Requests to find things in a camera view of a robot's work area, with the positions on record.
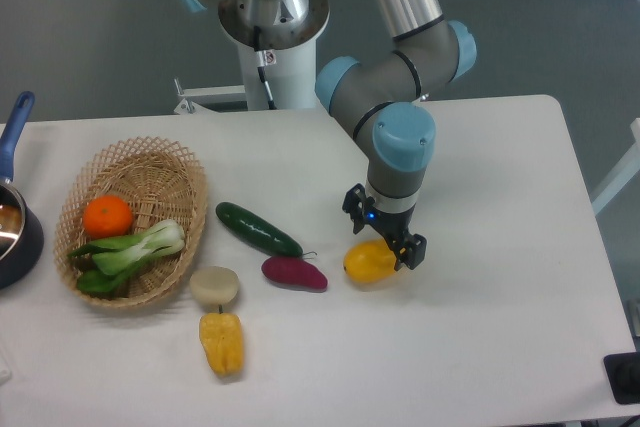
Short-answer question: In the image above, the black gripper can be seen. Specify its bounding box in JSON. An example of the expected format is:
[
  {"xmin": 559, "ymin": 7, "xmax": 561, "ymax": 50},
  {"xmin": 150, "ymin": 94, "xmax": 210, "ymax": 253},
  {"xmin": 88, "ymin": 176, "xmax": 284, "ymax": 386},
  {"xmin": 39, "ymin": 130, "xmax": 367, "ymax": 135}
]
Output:
[{"xmin": 342, "ymin": 184, "xmax": 427, "ymax": 271}]

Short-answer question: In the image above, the yellow mango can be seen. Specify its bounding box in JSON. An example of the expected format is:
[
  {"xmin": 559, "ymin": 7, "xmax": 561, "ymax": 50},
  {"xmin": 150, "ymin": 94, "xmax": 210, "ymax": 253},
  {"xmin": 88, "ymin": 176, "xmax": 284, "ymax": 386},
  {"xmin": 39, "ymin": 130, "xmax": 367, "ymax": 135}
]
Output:
[{"xmin": 343, "ymin": 239, "xmax": 396, "ymax": 284}]

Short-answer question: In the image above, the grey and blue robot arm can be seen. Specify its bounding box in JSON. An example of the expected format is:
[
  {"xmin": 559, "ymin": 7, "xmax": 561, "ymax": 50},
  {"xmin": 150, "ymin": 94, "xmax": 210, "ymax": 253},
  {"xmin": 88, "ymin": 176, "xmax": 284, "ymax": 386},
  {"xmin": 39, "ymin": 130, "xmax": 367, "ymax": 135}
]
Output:
[{"xmin": 183, "ymin": 0, "xmax": 477, "ymax": 269}]

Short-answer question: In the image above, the purple sweet potato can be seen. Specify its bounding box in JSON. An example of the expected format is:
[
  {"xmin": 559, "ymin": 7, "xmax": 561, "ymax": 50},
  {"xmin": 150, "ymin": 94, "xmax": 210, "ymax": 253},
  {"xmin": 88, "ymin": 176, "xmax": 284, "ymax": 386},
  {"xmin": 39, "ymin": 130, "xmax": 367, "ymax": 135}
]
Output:
[{"xmin": 261, "ymin": 256, "xmax": 328, "ymax": 291}]

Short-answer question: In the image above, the dark green cucumber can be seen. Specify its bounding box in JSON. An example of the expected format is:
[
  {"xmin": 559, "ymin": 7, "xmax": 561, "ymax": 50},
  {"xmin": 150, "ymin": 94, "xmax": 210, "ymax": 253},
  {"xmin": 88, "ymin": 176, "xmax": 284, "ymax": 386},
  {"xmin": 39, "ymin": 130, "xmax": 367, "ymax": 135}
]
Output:
[{"xmin": 215, "ymin": 202, "xmax": 303, "ymax": 258}]

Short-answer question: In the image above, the white round radish slice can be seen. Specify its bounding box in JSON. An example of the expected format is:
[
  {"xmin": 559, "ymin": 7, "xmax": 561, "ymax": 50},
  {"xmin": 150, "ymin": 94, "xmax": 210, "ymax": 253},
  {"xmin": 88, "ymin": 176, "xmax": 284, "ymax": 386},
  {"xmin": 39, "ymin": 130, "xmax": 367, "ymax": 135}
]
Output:
[{"xmin": 189, "ymin": 266, "xmax": 240, "ymax": 307}]

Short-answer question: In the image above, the yellow bell pepper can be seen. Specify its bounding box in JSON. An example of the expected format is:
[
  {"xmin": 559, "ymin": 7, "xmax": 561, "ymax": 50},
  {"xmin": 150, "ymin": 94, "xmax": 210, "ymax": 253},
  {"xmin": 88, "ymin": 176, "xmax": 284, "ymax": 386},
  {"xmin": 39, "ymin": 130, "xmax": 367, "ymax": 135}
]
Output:
[{"xmin": 198, "ymin": 305, "xmax": 244, "ymax": 377}]

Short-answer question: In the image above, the woven wicker basket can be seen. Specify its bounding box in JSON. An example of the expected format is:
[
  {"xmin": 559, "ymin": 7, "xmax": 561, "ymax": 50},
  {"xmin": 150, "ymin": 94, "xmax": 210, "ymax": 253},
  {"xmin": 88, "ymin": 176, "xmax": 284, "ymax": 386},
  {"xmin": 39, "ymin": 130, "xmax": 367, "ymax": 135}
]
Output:
[{"xmin": 54, "ymin": 137, "xmax": 208, "ymax": 309}]

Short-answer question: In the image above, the green bok choy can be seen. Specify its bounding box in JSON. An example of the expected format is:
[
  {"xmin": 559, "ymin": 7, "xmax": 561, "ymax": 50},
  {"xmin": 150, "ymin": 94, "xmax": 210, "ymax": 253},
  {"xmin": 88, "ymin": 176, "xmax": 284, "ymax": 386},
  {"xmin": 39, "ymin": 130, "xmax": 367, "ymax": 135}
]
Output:
[{"xmin": 68, "ymin": 219, "xmax": 185, "ymax": 294}]

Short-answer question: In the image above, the black device at table edge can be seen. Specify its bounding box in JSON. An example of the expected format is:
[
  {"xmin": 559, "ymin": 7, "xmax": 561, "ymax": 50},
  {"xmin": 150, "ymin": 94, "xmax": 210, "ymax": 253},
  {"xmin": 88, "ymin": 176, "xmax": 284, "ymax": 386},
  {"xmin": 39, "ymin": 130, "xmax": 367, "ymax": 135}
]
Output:
[{"xmin": 603, "ymin": 352, "xmax": 640, "ymax": 405}]

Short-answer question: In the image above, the orange tangerine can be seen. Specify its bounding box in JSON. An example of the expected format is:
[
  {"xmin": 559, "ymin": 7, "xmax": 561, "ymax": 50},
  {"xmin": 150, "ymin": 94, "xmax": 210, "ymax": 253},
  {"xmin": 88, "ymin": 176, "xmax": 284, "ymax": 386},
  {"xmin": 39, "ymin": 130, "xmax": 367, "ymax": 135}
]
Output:
[{"xmin": 82, "ymin": 195, "xmax": 134, "ymax": 239}]

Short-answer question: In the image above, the dark blue saucepan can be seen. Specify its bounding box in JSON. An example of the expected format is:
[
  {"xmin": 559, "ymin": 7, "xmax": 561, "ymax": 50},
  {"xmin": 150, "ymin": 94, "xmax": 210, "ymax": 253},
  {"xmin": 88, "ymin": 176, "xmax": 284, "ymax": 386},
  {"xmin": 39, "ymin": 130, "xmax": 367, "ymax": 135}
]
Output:
[{"xmin": 1, "ymin": 91, "xmax": 44, "ymax": 289}]

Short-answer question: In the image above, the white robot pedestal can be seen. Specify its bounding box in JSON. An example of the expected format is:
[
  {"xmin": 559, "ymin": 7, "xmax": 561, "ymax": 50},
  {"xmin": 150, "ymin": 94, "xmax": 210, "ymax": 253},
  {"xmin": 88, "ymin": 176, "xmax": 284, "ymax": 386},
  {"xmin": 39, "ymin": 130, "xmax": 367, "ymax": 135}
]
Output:
[{"xmin": 173, "ymin": 0, "xmax": 431, "ymax": 116}]

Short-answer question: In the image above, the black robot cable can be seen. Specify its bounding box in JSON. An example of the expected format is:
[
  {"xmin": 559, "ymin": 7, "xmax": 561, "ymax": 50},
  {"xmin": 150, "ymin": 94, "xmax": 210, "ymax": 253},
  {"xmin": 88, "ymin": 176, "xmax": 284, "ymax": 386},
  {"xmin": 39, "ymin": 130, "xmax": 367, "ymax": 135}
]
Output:
[{"xmin": 252, "ymin": 26, "xmax": 278, "ymax": 111}]

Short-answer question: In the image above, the white metal frame right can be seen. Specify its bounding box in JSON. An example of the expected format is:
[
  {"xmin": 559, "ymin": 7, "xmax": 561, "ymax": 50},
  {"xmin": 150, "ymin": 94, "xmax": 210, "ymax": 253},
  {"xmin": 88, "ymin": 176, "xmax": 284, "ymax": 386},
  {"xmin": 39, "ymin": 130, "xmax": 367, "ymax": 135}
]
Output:
[{"xmin": 590, "ymin": 118, "xmax": 639, "ymax": 215}]

